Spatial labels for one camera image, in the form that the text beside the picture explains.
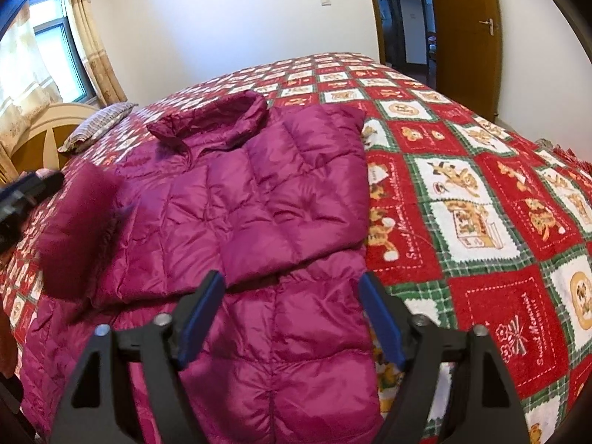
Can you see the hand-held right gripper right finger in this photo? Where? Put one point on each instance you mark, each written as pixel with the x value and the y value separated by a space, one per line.
pixel 379 314

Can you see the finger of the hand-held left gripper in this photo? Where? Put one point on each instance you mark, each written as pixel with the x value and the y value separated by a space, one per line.
pixel 11 226
pixel 39 185

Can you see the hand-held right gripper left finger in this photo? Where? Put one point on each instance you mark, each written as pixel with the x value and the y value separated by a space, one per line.
pixel 203 314

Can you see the magenta down jacket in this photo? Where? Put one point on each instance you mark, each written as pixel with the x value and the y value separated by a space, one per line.
pixel 259 194

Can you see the pink floral pillow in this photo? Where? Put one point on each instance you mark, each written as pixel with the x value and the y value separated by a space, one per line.
pixel 45 173

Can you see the beige wooden headboard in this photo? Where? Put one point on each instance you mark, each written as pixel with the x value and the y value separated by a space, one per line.
pixel 46 122

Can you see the striped pillow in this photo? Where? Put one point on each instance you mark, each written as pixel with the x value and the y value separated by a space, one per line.
pixel 97 125

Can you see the sheer yellow curtain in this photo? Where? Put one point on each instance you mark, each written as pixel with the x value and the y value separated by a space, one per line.
pixel 23 78

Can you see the window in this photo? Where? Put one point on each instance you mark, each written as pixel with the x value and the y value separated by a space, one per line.
pixel 60 51

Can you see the beige patterned curtain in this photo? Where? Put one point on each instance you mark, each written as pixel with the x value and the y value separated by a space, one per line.
pixel 92 46

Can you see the red printed patchwork blanket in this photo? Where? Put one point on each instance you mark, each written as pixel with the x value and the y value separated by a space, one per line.
pixel 499 222

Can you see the brown wooden door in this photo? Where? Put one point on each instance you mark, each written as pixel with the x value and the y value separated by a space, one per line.
pixel 462 46

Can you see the brown door frame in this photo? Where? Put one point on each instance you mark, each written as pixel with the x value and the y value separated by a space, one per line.
pixel 375 14

